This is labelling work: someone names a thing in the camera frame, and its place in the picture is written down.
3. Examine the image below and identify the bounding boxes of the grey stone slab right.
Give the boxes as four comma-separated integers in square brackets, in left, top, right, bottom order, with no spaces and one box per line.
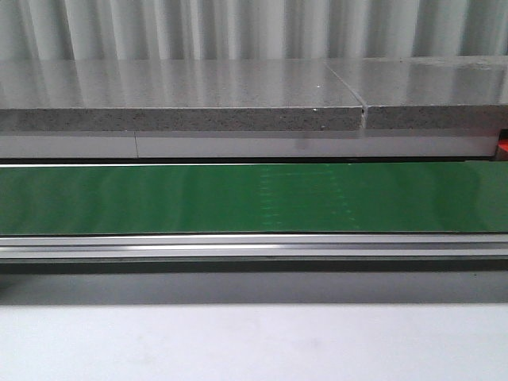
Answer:
[326,56,507,131]

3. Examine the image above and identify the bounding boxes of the white panel under slabs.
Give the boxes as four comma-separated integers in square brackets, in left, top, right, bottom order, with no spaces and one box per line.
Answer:
[1,129,500,159]

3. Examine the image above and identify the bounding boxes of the grey stone slab left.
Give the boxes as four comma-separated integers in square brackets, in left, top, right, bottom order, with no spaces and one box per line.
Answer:
[1,60,363,132]

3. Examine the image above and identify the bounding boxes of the grey stone slab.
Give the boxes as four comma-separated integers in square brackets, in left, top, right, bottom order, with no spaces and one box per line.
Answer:
[1,60,363,132]
[326,56,507,131]

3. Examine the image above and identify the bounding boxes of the white curtain backdrop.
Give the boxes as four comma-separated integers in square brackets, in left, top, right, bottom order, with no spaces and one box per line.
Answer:
[1,1,507,60]

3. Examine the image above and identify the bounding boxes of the green conveyor belt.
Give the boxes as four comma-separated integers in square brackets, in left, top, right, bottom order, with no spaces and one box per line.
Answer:
[1,161,507,236]

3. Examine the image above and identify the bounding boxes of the red object behind conveyor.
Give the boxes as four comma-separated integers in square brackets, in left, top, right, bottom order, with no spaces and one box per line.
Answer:
[494,129,508,161]

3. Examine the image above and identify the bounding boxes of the aluminium conveyor side rail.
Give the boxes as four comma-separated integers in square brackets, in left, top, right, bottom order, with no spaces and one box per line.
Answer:
[1,233,507,262]

